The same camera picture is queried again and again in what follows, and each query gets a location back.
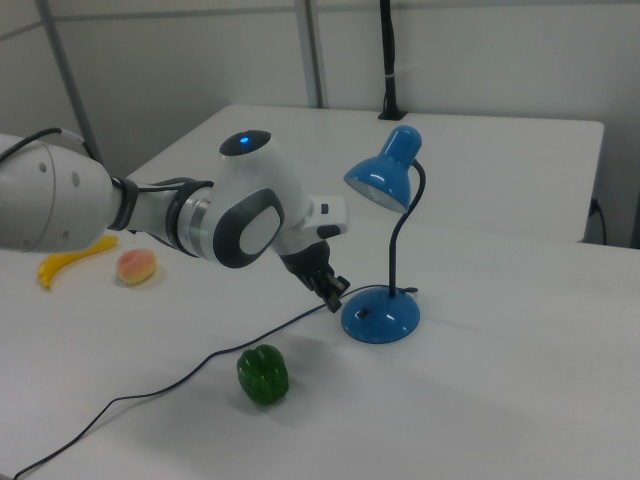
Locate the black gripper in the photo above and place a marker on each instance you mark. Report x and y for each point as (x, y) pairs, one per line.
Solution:
(307, 262)

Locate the blue desk lamp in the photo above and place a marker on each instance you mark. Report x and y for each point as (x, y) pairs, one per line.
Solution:
(380, 320)

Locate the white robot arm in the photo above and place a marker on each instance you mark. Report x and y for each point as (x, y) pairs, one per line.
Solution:
(250, 200)

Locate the green toy bell pepper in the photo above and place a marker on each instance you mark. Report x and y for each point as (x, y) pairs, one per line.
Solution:
(262, 377)

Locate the white adjacent table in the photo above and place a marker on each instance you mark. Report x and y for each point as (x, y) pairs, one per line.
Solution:
(475, 165)

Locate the toy peach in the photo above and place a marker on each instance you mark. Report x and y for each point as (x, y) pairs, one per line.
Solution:
(136, 266)

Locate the yellow toy banana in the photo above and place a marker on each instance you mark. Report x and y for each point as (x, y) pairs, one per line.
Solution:
(55, 265)

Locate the grey partition frame post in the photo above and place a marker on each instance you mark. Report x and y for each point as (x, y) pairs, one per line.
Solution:
(70, 75)
(315, 50)

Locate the black clamped camera pole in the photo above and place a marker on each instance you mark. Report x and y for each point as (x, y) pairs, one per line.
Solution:
(387, 50)

